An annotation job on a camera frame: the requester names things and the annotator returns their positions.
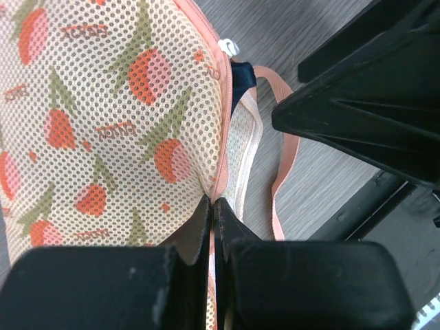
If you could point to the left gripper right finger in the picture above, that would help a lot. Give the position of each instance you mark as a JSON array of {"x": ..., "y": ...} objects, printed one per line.
[{"x": 304, "y": 284}]

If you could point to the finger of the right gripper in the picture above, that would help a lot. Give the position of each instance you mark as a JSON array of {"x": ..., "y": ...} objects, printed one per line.
[
  {"x": 385, "y": 114},
  {"x": 376, "y": 18}
]

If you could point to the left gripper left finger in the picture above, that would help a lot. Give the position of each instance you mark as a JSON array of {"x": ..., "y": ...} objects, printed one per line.
[{"x": 163, "y": 287}]

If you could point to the navy blue bra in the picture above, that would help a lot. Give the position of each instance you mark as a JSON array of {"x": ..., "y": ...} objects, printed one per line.
[{"x": 243, "y": 79}]

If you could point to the pink mesh laundry bag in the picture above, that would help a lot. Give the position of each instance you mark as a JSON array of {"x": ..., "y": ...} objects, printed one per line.
[{"x": 115, "y": 122}]

